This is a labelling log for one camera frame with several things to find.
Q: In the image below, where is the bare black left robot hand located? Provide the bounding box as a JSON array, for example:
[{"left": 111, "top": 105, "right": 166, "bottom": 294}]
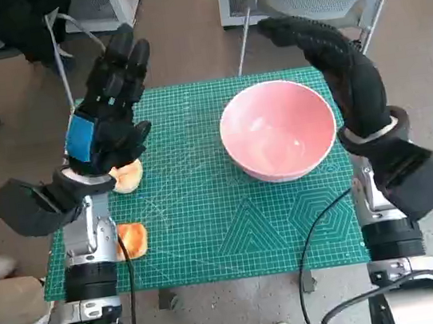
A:
[{"left": 46, "top": 18, "right": 168, "bottom": 180}]

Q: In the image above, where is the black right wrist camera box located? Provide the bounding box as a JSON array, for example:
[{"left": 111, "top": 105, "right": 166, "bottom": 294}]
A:
[{"left": 371, "top": 135, "right": 433, "bottom": 227}]

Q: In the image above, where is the green cutting mat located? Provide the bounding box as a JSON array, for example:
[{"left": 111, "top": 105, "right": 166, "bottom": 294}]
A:
[{"left": 17, "top": 61, "right": 372, "bottom": 308}]

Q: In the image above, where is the black table leg bracket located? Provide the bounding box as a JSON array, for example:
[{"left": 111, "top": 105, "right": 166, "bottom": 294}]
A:
[
  {"left": 299, "top": 269, "right": 317, "bottom": 294},
  {"left": 157, "top": 288, "right": 181, "bottom": 312}
]

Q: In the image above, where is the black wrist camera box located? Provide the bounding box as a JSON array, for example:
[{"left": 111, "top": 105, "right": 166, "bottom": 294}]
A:
[
  {"left": 0, "top": 169, "right": 85, "bottom": 243},
  {"left": 371, "top": 135, "right": 433, "bottom": 227}
]

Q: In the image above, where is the round toy bread bun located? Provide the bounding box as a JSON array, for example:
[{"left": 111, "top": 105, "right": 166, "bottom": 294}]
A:
[{"left": 105, "top": 158, "right": 147, "bottom": 197}]

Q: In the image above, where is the rectangular toy bread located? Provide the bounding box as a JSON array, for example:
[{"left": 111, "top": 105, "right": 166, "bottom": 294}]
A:
[{"left": 111, "top": 219, "right": 151, "bottom": 263}]

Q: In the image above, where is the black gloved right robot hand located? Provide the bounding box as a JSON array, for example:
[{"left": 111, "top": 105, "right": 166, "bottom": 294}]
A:
[{"left": 256, "top": 2, "right": 395, "bottom": 152}]

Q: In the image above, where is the pink bowl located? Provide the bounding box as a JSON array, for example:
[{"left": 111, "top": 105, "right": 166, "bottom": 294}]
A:
[{"left": 213, "top": 72, "right": 343, "bottom": 191}]

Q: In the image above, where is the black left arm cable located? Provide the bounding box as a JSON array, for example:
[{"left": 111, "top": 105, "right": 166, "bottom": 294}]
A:
[{"left": 113, "top": 231, "right": 142, "bottom": 324}]

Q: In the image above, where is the black looping right arm cable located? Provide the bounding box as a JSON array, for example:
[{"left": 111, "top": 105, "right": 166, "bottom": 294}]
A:
[{"left": 316, "top": 268, "right": 433, "bottom": 324}]

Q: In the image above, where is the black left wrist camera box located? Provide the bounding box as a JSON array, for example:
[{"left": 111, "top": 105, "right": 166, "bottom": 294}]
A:
[{"left": 0, "top": 169, "right": 85, "bottom": 243}]

